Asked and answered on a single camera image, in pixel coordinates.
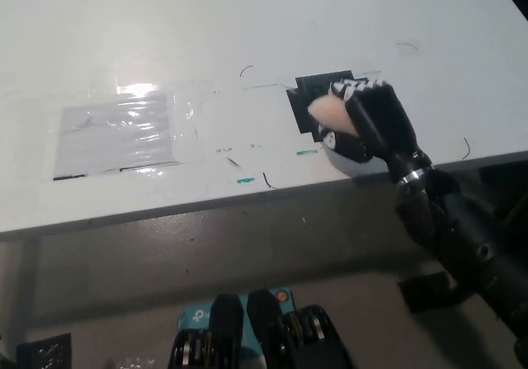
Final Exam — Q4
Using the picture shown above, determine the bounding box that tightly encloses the teal router box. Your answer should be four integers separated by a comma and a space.
177, 287, 295, 369

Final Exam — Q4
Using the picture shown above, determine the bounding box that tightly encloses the pink dumpling squeeze toy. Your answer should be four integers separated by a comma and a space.
307, 94, 358, 134

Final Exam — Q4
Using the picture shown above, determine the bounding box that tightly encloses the glossy grey plastic-covered sheet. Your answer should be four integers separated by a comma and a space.
52, 92, 185, 182

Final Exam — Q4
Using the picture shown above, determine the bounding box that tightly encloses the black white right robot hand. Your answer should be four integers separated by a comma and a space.
318, 78, 434, 182

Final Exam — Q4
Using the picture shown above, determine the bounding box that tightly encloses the black ribbed robot torso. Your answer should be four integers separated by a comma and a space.
170, 289, 352, 369

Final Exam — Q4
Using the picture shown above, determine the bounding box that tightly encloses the black mask patch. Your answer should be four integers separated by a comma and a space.
285, 69, 359, 144

